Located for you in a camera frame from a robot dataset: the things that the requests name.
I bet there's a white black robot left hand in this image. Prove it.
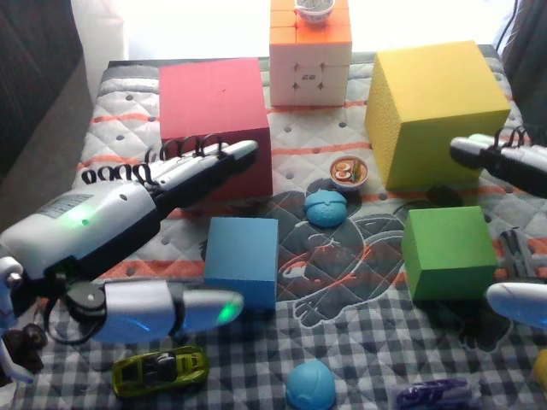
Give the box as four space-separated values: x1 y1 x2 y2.
0 134 260 283

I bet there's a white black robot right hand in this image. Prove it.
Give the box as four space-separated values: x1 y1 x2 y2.
450 126 547 198

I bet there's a green cube block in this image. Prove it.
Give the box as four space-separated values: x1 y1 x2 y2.
401 205 500 302

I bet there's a large yellow cube block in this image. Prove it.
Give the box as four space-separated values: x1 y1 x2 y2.
364 40 513 192

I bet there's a dark hanging cloth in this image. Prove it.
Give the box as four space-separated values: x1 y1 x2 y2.
497 0 547 134

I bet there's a blue cube block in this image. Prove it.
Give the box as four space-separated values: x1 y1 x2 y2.
203 216 280 313

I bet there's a dark grey sofa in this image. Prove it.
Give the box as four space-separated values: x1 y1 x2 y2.
0 0 94 214

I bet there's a large red cube block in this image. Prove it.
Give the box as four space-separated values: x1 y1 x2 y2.
158 56 274 211

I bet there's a green toy car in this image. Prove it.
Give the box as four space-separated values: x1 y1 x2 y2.
111 344 211 399

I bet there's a toy ramen noodle bowl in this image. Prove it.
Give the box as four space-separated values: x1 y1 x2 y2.
328 155 370 191

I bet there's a blue toy blueberry half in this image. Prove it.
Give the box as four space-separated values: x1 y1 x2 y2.
303 189 349 228

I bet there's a small yellow toy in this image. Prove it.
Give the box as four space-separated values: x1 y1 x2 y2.
531 348 547 384

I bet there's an orange white puzzle cube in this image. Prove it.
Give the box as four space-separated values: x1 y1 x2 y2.
268 0 354 108

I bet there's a grey quilt with bear print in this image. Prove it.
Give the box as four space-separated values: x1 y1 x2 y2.
8 51 547 410

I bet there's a purple toy car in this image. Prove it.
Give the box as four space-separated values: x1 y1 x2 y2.
389 377 473 410

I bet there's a small blue white bowl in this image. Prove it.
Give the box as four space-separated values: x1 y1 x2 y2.
294 0 336 27

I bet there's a blue toy dome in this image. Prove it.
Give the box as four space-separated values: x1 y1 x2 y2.
285 358 338 410

